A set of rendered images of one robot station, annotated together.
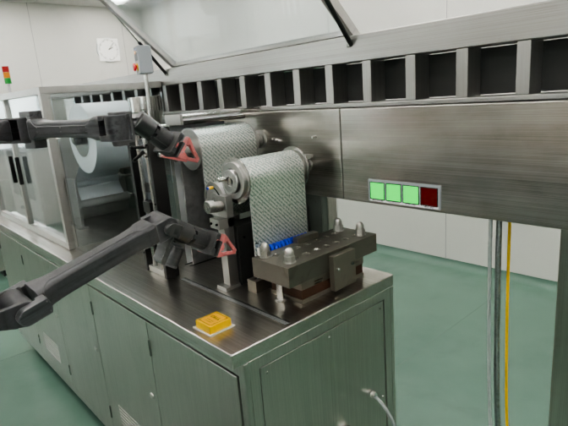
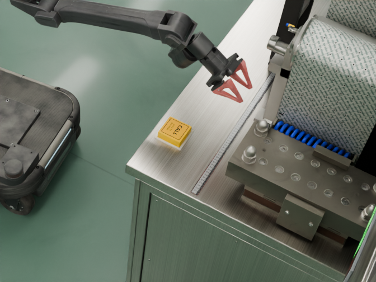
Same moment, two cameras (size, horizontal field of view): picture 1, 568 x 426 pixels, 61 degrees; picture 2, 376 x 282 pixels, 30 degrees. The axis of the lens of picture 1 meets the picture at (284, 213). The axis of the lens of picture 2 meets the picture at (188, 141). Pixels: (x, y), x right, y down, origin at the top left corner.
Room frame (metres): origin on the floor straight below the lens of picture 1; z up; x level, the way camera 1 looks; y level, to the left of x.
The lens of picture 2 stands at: (0.66, -0.90, 2.39)
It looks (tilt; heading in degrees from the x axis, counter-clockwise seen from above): 51 degrees down; 62
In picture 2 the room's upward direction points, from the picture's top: 10 degrees clockwise
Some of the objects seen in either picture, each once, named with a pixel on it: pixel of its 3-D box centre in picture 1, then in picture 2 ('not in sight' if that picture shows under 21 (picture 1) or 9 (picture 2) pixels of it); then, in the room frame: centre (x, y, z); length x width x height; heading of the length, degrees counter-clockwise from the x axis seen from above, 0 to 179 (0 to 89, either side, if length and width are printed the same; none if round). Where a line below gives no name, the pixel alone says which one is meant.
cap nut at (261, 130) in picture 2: (264, 249); (262, 126); (1.38, 0.06, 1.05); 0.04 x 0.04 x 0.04
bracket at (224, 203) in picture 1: (223, 243); (276, 82); (1.48, 0.20, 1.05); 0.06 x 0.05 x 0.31; 132
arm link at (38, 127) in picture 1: (70, 128); not in sight; (1.37, 0.57, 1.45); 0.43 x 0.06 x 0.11; 58
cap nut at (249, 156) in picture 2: (289, 254); (250, 153); (1.32, -0.01, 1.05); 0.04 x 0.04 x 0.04
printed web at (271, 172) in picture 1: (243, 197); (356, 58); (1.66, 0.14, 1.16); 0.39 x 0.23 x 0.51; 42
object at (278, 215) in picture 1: (280, 217); (325, 116); (1.52, 0.01, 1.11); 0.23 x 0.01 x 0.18; 132
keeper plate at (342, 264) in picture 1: (343, 269); (299, 217); (1.40, -0.17, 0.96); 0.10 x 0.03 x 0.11; 132
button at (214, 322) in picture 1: (213, 322); (174, 131); (1.21, 0.21, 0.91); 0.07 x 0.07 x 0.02; 42
